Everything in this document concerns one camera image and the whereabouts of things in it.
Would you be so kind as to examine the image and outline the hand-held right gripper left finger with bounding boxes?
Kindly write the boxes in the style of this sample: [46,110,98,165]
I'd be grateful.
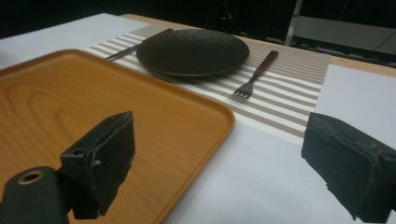
[60,110,136,220]

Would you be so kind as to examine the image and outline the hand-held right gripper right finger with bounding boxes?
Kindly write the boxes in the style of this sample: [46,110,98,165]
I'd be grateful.
[301,112,396,224]

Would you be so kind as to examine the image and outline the wooden tray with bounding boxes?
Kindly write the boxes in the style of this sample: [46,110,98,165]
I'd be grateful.
[0,49,236,224]

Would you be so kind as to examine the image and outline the striped placemat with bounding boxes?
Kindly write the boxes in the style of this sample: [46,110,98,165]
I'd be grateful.
[83,22,332,147]

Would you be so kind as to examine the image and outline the black textured plate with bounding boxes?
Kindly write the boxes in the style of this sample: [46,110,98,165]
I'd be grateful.
[135,28,250,78]

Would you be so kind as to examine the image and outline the metal stand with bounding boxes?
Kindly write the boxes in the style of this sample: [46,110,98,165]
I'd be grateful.
[284,0,304,47]

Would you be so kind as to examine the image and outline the knife with wooden handle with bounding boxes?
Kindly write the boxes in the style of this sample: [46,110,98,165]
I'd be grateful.
[105,27,175,62]

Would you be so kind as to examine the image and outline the fork with wooden handle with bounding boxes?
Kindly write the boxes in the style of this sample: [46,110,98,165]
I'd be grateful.
[232,49,279,101]

